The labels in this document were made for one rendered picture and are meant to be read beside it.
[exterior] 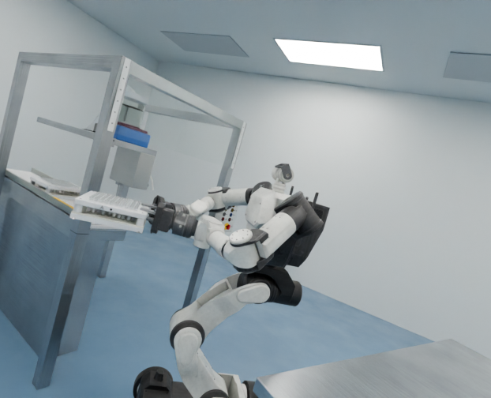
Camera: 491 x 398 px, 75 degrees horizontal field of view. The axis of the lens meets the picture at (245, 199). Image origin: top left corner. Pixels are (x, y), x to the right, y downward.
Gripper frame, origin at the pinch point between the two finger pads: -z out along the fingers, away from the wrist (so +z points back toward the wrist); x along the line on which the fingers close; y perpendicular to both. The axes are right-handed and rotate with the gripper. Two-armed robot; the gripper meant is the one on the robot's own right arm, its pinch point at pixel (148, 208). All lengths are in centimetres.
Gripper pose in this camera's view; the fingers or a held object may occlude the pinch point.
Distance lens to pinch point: 140.1
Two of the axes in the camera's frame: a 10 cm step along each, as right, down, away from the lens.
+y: -6.9, -2.6, 6.7
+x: -3.0, 9.5, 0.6
